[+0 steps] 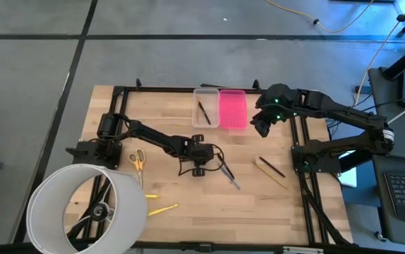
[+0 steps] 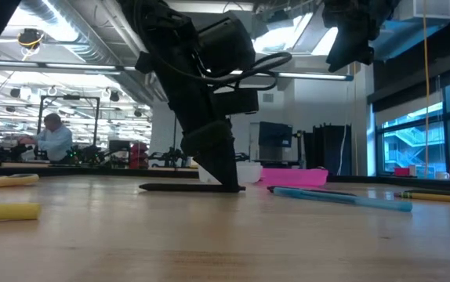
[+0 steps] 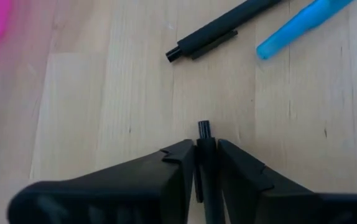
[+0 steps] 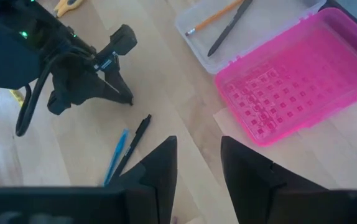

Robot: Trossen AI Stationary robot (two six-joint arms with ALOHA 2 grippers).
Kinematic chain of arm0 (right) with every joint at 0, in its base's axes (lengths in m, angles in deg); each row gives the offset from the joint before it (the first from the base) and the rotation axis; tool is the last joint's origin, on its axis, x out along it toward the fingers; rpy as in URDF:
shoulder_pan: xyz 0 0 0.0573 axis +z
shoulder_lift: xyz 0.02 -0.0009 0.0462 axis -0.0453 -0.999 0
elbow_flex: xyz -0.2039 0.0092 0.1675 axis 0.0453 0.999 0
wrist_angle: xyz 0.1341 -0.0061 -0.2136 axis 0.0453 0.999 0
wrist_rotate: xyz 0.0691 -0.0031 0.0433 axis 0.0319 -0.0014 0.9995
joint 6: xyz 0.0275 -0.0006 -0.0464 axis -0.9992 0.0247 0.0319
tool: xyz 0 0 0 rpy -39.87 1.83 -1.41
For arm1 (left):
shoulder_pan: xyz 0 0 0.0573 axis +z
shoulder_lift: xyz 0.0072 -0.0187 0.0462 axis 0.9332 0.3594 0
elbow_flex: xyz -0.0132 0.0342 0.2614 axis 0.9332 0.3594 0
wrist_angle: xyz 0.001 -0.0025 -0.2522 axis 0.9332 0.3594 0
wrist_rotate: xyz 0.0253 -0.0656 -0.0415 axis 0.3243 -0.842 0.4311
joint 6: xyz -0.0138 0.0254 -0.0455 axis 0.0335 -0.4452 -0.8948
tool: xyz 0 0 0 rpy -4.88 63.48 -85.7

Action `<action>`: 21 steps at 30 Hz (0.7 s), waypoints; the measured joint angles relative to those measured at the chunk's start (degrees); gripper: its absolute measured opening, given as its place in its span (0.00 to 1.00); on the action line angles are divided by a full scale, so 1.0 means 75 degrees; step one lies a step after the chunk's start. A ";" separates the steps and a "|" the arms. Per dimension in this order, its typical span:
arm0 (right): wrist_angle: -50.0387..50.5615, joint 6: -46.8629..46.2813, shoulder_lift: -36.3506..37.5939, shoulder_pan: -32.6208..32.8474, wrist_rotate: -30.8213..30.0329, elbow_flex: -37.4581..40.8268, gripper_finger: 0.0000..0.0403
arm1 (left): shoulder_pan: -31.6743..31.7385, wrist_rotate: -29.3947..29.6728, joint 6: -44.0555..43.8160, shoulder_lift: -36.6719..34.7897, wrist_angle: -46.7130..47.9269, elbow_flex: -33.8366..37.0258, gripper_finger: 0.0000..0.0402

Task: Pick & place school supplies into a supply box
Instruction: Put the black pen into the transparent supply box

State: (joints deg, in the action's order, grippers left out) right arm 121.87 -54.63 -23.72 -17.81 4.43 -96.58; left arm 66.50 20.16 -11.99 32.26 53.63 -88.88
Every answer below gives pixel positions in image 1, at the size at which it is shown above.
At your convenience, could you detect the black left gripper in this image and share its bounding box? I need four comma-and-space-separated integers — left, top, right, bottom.
187, 133, 207, 178

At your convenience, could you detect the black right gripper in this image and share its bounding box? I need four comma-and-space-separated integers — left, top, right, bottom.
250, 102, 286, 138

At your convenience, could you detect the black click pen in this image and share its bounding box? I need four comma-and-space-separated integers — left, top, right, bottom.
258, 156, 286, 179
217, 152, 236, 180

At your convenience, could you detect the blue pen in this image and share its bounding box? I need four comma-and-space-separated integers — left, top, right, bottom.
219, 165, 241, 191

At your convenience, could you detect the black marker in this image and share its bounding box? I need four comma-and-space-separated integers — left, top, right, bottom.
198, 101, 212, 126

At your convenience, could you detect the yellow pencil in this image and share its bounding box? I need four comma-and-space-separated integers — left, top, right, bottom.
253, 162, 289, 191

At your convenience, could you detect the clear plastic supply box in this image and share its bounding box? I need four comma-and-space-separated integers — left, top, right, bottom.
191, 87, 221, 129

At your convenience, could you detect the pink plastic box lid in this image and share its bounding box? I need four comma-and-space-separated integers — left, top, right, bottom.
218, 88, 249, 131

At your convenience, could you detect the white cylindrical shade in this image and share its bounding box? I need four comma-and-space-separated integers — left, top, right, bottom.
25, 163, 149, 254

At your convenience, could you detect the white paper sheet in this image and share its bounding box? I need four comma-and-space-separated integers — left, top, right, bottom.
337, 151, 358, 188

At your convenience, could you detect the grey side cart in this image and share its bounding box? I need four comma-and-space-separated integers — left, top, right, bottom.
366, 66, 405, 248

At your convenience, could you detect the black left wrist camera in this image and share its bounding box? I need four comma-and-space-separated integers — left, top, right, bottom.
205, 143, 215, 166

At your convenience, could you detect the black aluminium table frame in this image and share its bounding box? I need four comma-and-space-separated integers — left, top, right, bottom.
64, 78, 357, 254

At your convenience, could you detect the yellow floor cable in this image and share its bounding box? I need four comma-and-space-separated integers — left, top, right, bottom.
264, 0, 375, 35
353, 0, 405, 107

